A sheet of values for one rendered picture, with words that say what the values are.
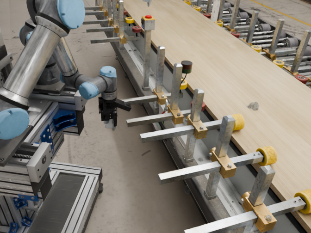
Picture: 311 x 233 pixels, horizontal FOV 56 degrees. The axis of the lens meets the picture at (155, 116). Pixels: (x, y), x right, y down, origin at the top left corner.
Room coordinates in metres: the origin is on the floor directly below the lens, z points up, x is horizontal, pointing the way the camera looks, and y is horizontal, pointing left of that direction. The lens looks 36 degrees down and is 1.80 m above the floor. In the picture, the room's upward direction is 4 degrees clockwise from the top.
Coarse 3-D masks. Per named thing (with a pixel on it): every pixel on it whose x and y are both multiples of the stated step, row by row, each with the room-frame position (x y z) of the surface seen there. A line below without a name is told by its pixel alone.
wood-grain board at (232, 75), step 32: (128, 0) 3.42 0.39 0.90; (160, 0) 3.51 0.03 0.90; (160, 32) 2.47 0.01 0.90; (192, 32) 2.52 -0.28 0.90; (224, 32) 2.58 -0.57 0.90; (224, 64) 1.92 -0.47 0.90; (256, 64) 1.95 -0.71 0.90; (224, 96) 1.48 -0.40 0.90; (256, 96) 1.50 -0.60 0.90; (288, 96) 1.53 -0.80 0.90; (256, 128) 1.19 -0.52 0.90; (288, 128) 1.20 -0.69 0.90; (288, 160) 0.96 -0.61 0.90; (288, 192) 0.78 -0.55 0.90
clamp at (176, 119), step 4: (168, 104) 1.40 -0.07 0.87; (168, 108) 1.37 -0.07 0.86; (168, 112) 1.36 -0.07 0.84; (172, 112) 1.32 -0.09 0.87; (176, 112) 1.32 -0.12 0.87; (180, 112) 1.32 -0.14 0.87; (176, 116) 1.28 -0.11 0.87; (180, 116) 1.29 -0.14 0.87; (172, 120) 1.31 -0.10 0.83; (176, 120) 1.28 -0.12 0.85; (180, 120) 1.29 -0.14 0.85
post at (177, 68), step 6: (174, 66) 1.36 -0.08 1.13; (180, 66) 1.35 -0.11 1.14; (174, 72) 1.36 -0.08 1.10; (180, 72) 1.35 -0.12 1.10; (174, 78) 1.35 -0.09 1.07; (180, 78) 1.36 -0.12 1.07; (174, 84) 1.34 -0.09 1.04; (174, 90) 1.35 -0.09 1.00; (174, 96) 1.35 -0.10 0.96; (174, 102) 1.35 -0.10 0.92; (174, 108) 1.35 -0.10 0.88; (174, 126) 1.35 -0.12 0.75
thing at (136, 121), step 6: (162, 114) 1.31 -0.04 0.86; (168, 114) 1.31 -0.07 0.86; (186, 114) 1.34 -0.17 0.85; (126, 120) 1.23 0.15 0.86; (132, 120) 1.24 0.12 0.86; (138, 120) 1.24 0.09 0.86; (144, 120) 1.25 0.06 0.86; (150, 120) 1.26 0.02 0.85; (156, 120) 1.27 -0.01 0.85; (162, 120) 1.28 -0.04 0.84
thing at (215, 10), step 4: (216, 0) 2.93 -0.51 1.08; (216, 4) 2.93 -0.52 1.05; (212, 8) 2.96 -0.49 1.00; (216, 8) 2.93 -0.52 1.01; (212, 12) 2.95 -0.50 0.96; (216, 12) 2.93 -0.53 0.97; (212, 16) 2.94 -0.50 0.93; (216, 16) 2.94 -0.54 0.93; (212, 20) 2.93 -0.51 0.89; (216, 20) 2.94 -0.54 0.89
